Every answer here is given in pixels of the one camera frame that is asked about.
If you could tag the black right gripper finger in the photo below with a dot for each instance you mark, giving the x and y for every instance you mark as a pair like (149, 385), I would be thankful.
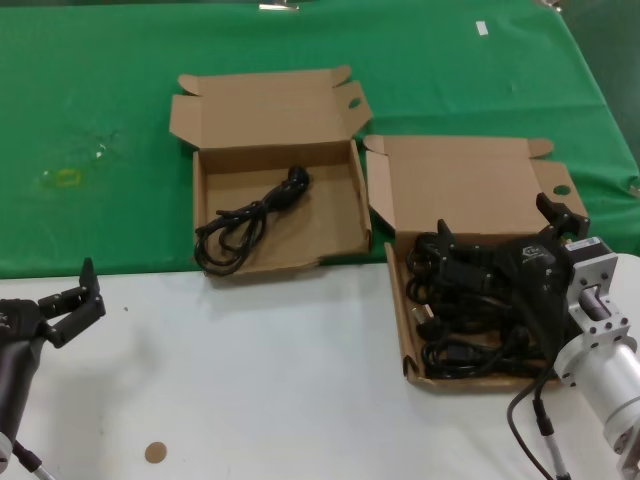
(565, 220)
(467, 265)

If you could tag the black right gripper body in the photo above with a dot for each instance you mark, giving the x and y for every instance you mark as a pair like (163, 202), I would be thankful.
(537, 267)

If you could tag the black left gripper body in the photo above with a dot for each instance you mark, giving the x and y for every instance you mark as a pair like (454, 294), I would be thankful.
(20, 322)

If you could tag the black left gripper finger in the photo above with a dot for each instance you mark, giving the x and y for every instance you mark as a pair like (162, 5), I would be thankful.
(80, 320)
(89, 282)

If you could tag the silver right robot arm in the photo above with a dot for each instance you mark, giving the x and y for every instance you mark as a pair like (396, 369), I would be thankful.
(610, 360)

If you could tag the open cardboard box intact rim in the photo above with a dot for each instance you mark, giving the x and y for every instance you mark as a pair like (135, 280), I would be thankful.
(460, 185)

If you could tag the open cardboard box torn rim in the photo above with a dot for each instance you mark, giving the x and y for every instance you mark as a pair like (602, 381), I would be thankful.
(325, 225)

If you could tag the clear crumpled tape residue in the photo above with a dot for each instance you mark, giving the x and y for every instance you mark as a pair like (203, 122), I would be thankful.
(102, 147)

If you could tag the brown cardboard disc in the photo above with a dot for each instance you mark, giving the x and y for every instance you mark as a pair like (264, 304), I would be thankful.
(155, 452)

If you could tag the green tablecloth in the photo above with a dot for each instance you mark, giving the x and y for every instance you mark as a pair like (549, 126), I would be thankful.
(125, 100)

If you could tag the white paper label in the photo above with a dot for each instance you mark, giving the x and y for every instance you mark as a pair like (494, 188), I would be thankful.
(482, 28)

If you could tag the metal table clamp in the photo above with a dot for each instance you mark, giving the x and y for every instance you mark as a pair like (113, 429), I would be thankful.
(279, 6)
(551, 3)

